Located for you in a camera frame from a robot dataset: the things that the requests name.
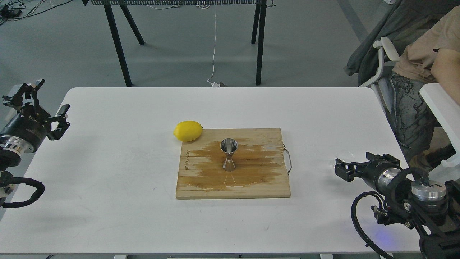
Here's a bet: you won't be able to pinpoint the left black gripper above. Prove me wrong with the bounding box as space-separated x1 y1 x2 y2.
1 79 70 154

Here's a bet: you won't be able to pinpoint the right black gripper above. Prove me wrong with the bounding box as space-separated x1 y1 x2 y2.
335 151 402 195

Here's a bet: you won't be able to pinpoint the steel double jigger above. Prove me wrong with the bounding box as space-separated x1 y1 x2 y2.
220 138 238 172

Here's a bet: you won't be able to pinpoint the clear glass measuring cup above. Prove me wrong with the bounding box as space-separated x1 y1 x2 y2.
329 149 355 169

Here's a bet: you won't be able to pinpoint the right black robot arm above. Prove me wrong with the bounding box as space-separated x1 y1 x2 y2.
335 152 460 259

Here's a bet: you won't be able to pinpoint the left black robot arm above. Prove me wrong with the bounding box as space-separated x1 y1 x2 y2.
0 79 70 208

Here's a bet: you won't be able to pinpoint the wooden cutting board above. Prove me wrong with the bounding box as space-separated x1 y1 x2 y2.
175 128 291 200

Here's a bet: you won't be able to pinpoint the white office chair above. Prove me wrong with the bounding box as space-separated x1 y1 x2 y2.
344 0 459 113

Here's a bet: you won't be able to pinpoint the person in beige shirt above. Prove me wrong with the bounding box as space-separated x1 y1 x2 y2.
388 5 460 169

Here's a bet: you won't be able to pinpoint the yellow lemon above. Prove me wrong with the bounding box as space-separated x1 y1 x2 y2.
173 120 203 142

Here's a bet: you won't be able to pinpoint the black metal table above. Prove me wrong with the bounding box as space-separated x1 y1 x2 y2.
82 0 275 87

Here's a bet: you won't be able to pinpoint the cables on floor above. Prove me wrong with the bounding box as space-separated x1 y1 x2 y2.
0 0 74 26

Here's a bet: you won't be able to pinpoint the white hanging cable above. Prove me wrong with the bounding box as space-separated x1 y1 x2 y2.
207 4 220 88

